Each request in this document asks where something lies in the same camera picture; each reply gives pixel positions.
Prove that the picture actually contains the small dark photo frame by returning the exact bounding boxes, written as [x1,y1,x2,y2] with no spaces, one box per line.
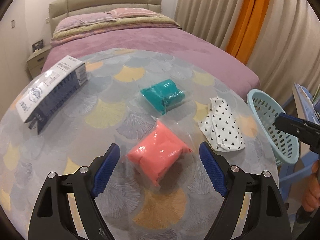
[32,40,44,53]

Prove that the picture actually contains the pink packet in plastic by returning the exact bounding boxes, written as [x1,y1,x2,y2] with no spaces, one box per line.
[126,120,193,187]

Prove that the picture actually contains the beige padded headboard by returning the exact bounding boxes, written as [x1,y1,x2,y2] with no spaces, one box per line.
[49,0,162,33]

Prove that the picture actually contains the person's right hand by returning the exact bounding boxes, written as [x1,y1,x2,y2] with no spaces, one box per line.
[302,161,320,212]

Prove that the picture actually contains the white heart-patterned pouch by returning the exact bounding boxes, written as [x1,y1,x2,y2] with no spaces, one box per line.
[199,96,245,152]

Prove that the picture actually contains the teal packet in plastic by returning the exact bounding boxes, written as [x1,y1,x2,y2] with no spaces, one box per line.
[140,79,186,115]

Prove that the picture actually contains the light blue plastic basket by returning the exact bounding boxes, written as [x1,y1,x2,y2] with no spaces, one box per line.
[247,89,300,166]

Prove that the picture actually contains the pink right pillow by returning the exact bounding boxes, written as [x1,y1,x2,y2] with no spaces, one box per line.
[107,7,161,19]

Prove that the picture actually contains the stack of blue books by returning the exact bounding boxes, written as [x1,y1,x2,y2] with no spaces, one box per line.
[292,83,319,125]

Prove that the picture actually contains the beige curtain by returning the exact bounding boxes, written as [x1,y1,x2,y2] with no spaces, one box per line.
[175,0,319,103]

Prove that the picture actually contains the purple bed cover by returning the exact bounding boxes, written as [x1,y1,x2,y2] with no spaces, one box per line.
[43,28,260,99]

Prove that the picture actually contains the patterned round table cloth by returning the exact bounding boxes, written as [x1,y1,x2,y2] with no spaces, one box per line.
[1,49,278,239]

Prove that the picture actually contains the purple left pillow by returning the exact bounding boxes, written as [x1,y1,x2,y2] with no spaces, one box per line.
[53,12,116,34]

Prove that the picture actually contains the grey bedside table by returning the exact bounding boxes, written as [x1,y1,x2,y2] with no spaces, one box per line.
[27,45,51,78]

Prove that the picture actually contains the orange curtain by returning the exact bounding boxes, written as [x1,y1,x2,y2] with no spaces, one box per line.
[226,0,270,64]

